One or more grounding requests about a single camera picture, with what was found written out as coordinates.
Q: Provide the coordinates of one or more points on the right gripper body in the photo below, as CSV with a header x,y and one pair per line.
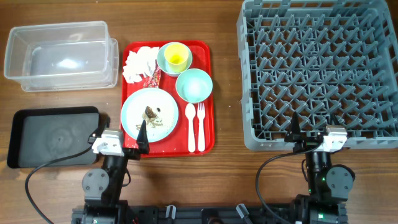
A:
x,y
307,143

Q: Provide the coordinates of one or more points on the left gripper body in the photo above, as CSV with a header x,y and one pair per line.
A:
x,y
132,154

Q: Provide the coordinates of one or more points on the food scraps and rice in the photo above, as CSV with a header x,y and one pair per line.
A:
x,y
152,119

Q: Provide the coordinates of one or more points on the large light blue plate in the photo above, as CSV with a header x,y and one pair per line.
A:
x,y
160,101

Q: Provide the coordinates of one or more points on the red snack wrapper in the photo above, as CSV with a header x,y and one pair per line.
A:
x,y
153,81

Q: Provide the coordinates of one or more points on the mint green bowl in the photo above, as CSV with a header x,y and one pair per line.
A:
x,y
194,85

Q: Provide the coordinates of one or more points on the white napkin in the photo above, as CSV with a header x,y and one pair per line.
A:
x,y
140,64

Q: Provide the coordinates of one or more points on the yellow plastic cup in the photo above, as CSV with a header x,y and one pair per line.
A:
x,y
176,55

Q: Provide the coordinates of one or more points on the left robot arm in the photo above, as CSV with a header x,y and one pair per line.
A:
x,y
102,187

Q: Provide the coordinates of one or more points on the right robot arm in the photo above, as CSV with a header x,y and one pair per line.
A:
x,y
328,185

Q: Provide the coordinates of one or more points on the black food waste tray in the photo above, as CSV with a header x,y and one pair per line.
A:
x,y
42,135

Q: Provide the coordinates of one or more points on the grey dishwasher rack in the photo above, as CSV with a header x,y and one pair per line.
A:
x,y
319,59

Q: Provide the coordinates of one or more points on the clear plastic waste bin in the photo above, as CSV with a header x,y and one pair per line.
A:
x,y
64,56

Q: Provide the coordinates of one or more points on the white plastic spoon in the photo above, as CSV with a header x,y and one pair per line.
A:
x,y
190,114

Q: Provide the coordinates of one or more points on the red serving tray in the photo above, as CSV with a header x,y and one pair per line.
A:
x,y
176,143

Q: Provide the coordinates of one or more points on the white plastic fork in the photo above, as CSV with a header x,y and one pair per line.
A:
x,y
201,132

